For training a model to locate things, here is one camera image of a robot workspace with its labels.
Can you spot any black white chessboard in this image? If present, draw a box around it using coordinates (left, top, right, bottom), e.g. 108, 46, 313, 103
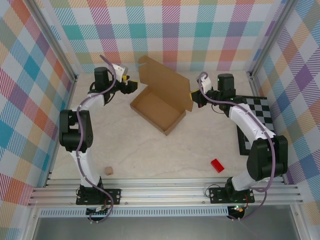
236, 94, 276, 156

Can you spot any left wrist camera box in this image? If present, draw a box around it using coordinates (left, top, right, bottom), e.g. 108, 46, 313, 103
111, 63, 128, 79

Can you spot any left small circuit board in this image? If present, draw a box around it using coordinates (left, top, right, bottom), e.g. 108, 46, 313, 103
86, 204, 111, 216

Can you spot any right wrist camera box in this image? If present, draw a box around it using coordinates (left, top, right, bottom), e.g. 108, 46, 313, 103
198, 75, 212, 93

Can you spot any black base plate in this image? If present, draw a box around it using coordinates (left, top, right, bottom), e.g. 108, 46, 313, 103
209, 186, 256, 205
76, 188, 122, 206

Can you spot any brown cardboard box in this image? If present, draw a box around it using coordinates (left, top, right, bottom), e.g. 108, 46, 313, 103
129, 56, 195, 136

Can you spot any slotted grey cable duct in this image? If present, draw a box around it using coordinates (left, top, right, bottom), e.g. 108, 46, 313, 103
39, 208, 230, 218

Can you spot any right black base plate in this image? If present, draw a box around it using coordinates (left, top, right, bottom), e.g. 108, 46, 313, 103
209, 186, 256, 205

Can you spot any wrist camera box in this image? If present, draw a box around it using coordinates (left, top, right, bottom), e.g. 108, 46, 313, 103
198, 75, 212, 93
111, 63, 128, 79

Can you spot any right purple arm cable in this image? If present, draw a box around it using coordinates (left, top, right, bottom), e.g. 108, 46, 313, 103
196, 71, 276, 222

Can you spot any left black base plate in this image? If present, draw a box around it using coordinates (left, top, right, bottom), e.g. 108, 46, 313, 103
76, 188, 122, 206

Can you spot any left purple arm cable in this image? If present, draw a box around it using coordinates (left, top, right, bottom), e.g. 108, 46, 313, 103
76, 54, 118, 224

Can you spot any small circuit board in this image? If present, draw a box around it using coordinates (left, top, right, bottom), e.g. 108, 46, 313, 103
228, 204, 246, 215
86, 204, 111, 216

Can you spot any right small circuit board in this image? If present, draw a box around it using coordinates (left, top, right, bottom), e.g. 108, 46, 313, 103
228, 204, 246, 215

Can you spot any aluminium frame post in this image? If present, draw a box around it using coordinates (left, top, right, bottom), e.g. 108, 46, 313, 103
248, 0, 298, 78
23, 0, 79, 83

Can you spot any red block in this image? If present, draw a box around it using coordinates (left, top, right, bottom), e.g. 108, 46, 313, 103
210, 158, 225, 173

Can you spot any aluminium mounting rail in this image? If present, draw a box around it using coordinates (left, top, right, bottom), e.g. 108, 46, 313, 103
27, 176, 305, 208

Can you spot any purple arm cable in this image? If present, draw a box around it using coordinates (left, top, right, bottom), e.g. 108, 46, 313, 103
196, 71, 276, 222
76, 54, 118, 224

